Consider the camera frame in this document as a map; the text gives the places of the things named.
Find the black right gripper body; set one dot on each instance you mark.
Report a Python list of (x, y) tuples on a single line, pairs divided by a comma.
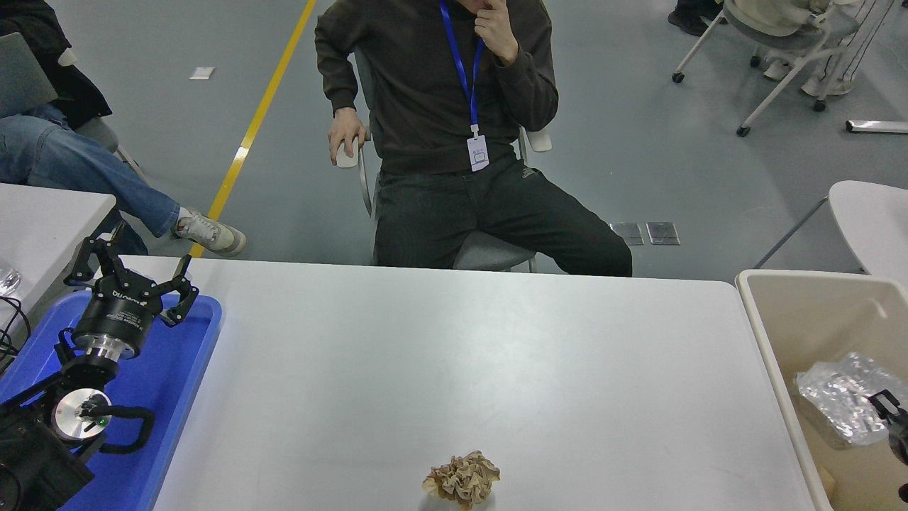
[(901, 436)]

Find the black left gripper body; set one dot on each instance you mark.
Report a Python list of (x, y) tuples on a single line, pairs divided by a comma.
[(117, 312)]

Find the silver foil tray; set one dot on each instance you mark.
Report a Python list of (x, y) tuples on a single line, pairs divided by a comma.
[(833, 397)]

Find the tan paper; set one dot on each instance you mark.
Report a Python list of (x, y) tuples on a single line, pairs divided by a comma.
[(461, 479)]

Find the person's right hand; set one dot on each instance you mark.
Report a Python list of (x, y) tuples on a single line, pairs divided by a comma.
[(346, 128)]

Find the person's left hand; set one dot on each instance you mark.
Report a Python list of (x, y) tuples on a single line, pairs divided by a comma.
[(496, 30)]

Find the white side table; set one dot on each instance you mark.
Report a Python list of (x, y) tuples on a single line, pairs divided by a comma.
[(42, 220)]

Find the small tan scrap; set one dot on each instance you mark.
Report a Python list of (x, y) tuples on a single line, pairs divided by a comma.
[(827, 482)]

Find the blue plastic tray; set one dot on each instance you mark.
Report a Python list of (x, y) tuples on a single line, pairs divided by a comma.
[(170, 397)]

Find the clear glass object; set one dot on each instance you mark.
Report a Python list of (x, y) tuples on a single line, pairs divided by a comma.
[(7, 280)]

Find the large pale plastic bin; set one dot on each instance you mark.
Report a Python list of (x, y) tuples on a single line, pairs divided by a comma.
[(816, 319)]

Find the person with crossed legs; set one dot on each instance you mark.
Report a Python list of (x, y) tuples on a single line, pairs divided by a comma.
[(57, 156)]

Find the grey chair seat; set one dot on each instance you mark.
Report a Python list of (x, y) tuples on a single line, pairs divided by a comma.
[(96, 131)]

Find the grey laptop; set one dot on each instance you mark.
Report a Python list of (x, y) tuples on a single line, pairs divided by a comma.
[(21, 78)]

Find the metal floor socket plate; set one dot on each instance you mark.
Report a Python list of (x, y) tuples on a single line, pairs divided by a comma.
[(630, 233), (663, 233)]

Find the grey office chair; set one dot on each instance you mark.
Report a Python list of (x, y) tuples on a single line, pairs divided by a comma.
[(489, 252)]

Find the seated person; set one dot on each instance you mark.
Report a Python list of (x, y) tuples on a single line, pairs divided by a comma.
[(425, 85)]

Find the person with white shoes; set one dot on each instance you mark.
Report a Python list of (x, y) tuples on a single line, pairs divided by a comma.
[(826, 86)]

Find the white-framed wheeled chair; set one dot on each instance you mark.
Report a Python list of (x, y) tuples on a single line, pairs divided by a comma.
[(780, 92)]

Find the cream padded jacket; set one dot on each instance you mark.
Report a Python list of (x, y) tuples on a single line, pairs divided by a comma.
[(770, 14)]

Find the standing person with black shoes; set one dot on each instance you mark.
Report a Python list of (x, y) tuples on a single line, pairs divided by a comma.
[(695, 20)]

